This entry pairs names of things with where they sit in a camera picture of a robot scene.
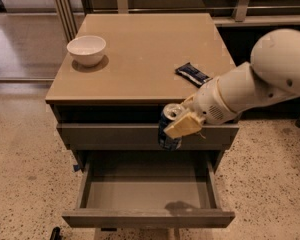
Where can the white ceramic bowl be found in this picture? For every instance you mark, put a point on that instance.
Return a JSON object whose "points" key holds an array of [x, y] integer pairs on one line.
{"points": [[87, 50]]}

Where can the open grey middle drawer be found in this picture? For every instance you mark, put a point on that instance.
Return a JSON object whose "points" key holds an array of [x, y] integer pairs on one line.
{"points": [[148, 190]]}

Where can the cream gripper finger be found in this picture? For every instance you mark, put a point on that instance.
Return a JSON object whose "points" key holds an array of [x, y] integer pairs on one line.
{"points": [[188, 103], [186, 124]]}

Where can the grey drawer cabinet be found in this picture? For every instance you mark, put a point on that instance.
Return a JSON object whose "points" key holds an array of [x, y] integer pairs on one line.
{"points": [[136, 78]]}

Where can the closed grey top drawer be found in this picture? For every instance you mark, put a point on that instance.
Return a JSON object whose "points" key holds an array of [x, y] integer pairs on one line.
{"points": [[92, 136]]}

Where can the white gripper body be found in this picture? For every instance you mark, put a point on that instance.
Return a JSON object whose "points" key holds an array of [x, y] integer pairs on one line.
{"points": [[208, 103]]}

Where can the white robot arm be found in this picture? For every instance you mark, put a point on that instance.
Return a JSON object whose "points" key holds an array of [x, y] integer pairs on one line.
{"points": [[271, 76]]}

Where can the black object floor corner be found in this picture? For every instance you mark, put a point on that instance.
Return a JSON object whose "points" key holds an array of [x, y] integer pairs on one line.
{"points": [[55, 234]]}

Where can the blue pepsi can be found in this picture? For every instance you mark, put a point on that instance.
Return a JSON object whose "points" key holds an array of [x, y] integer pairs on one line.
{"points": [[168, 115]]}

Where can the dark blue snack wrapper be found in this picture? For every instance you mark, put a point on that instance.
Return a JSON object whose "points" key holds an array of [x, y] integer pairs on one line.
{"points": [[192, 74]]}

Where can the metal shelf frame background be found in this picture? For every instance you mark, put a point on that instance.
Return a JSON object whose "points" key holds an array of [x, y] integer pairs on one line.
{"points": [[226, 13]]}

